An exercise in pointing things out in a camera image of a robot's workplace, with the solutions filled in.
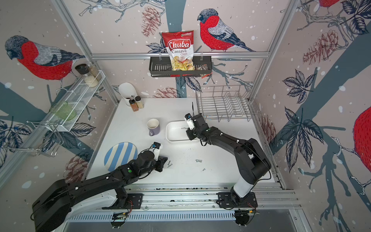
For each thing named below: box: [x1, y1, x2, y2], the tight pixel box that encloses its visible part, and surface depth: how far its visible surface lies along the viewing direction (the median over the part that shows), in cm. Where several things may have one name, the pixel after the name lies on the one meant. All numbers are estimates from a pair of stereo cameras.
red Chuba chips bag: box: [161, 30, 196, 71], surface depth 83 cm
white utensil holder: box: [118, 82, 139, 107], surface depth 116 cm
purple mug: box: [146, 118, 161, 137], surface depth 97 cm
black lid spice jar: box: [74, 63, 99, 88], surface depth 83 cm
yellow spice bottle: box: [134, 95, 144, 109], surface depth 113 cm
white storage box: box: [165, 120, 201, 143], surface depth 103 cm
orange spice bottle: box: [128, 99, 140, 112], surface depth 113 cm
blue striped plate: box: [103, 141, 138, 172], surface depth 92 cm
